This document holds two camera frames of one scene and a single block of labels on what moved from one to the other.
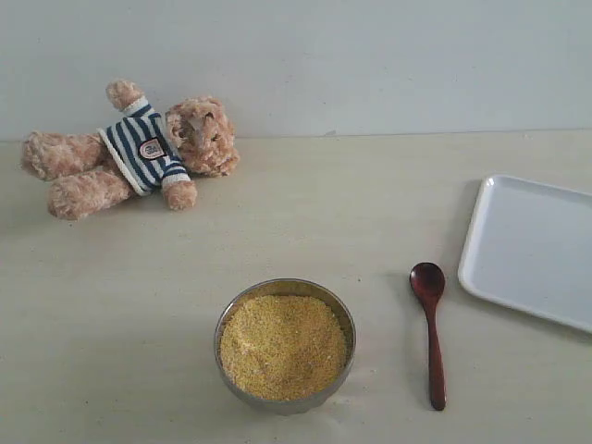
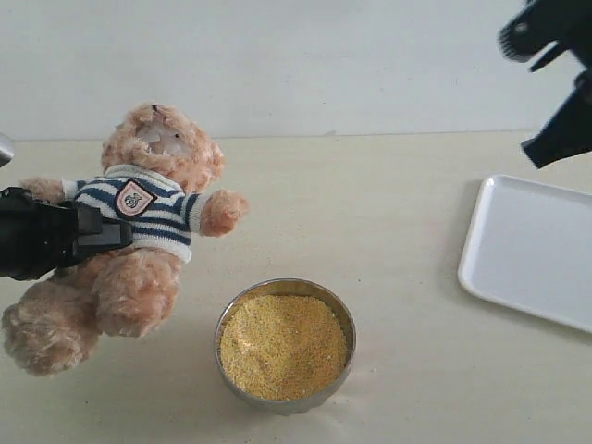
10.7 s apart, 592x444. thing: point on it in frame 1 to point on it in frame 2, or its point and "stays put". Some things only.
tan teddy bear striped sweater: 145,148 to 157,166
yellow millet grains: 283,347 stays put
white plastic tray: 529,246 stays put
